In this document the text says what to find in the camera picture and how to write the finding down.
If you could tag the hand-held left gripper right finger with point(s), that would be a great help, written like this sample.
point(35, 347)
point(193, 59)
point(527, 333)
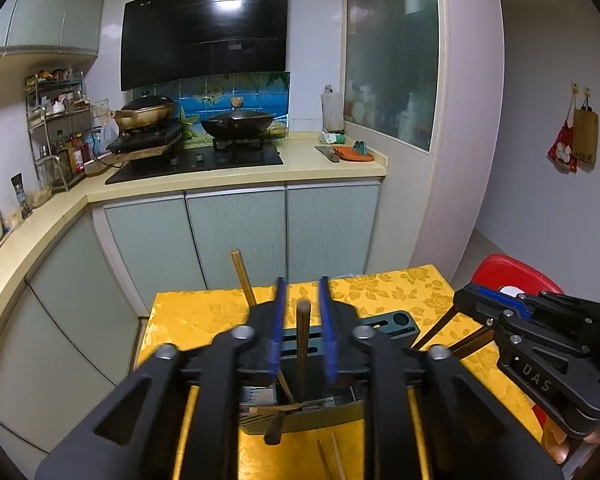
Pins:
point(327, 330)

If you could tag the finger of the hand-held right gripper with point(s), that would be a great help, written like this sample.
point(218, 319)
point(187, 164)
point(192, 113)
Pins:
point(480, 302)
point(540, 370)

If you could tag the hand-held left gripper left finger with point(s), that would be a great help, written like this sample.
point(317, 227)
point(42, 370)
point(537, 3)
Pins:
point(279, 330)

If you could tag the black chopstick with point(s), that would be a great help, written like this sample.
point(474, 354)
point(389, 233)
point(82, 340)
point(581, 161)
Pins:
point(472, 344)
point(442, 325)

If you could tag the reddish brown chopstick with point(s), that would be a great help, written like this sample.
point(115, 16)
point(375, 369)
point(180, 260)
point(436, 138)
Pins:
point(286, 391)

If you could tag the dark green utensil holder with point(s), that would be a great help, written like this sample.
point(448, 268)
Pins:
point(325, 420)

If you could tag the dark brown chopstick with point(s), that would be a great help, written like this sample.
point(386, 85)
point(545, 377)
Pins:
point(275, 430)

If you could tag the red plastic stool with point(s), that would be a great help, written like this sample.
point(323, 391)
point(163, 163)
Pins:
point(500, 272)

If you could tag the yellow floral tablecloth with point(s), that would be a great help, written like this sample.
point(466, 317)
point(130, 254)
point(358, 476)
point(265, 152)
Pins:
point(205, 310)

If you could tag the kitchen counter cabinets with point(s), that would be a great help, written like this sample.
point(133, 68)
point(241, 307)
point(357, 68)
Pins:
point(230, 230)

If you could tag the kitchen knife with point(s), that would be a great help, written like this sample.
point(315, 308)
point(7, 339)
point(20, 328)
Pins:
point(327, 153)

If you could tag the red hanging bag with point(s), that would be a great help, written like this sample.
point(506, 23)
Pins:
point(562, 145)

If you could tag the orange cutting board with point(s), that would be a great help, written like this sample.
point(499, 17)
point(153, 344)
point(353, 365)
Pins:
point(355, 154)

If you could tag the black glass gas hob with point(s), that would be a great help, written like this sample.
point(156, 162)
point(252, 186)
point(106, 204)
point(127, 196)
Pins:
point(205, 165)

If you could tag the green white packet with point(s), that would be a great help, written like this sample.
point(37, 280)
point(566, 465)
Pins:
point(332, 137)

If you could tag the yellow hanging bag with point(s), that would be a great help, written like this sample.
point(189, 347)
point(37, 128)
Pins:
point(586, 132)

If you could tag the black wok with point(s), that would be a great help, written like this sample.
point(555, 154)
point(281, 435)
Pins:
point(237, 122)

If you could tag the clear plastic bottle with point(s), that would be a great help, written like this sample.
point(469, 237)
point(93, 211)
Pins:
point(332, 110)

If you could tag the wooden board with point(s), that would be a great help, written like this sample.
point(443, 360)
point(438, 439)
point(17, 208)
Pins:
point(130, 159)

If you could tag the black induction cooker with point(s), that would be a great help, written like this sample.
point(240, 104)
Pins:
point(145, 140)

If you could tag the blue tile backsplash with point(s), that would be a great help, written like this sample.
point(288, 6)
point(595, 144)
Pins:
point(215, 90)

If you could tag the golden pan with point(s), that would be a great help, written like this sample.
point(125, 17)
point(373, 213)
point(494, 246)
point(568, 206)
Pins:
point(145, 112)

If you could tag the clear oil jug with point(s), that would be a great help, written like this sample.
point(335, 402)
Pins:
point(107, 137)

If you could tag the frosted glass panel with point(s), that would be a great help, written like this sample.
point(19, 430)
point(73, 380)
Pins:
point(390, 50)

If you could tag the metal spice rack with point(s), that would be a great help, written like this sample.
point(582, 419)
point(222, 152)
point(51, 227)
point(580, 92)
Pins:
point(55, 125)

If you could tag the black range hood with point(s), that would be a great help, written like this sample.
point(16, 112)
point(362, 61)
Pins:
point(205, 35)

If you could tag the pale green wall cabinets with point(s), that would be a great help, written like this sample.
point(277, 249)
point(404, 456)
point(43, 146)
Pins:
point(45, 5)

